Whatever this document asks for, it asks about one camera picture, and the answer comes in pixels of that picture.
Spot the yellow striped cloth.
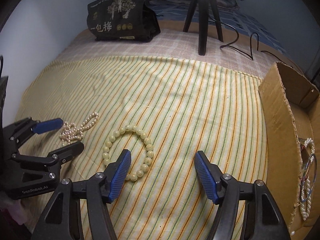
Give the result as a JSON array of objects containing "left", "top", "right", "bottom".
[{"left": 16, "top": 56, "right": 267, "bottom": 239}]

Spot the thin blue bangle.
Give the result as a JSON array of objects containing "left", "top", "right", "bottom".
[{"left": 299, "top": 153, "right": 317, "bottom": 203}]

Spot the black snack bag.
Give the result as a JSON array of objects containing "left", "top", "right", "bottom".
[{"left": 87, "top": 0, "right": 161, "bottom": 42}]

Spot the blue patterned bed sheet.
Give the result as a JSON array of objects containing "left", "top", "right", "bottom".
[{"left": 149, "top": 4, "right": 286, "bottom": 55}]

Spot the brown cardboard box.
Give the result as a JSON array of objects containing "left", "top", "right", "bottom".
[{"left": 259, "top": 62, "right": 319, "bottom": 239}]

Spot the cream bead bracelet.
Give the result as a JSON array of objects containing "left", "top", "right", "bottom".
[{"left": 102, "top": 125, "right": 155, "bottom": 182}]

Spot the thin pearl necklace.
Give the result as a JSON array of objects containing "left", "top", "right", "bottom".
[{"left": 58, "top": 112, "right": 100, "bottom": 146}]

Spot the thick braided pearl necklace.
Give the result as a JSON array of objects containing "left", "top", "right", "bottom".
[{"left": 299, "top": 138, "right": 316, "bottom": 222}]

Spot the black power cable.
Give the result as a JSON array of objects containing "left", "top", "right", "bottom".
[{"left": 192, "top": 0, "right": 288, "bottom": 61}]

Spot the left white gloved hand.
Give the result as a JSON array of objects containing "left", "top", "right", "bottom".
[{"left": 0, "top": 191, "right": 28, "bottom": 225}]

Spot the black tripod stand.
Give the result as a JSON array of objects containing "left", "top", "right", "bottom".
[{"left": 183, "top": 0, "right": 223, "bottom": 56}]

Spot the beige checkered blanket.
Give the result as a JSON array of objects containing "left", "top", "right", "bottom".
[{"left": 57, "top": 19, "right": 303, "bottom": 81}]

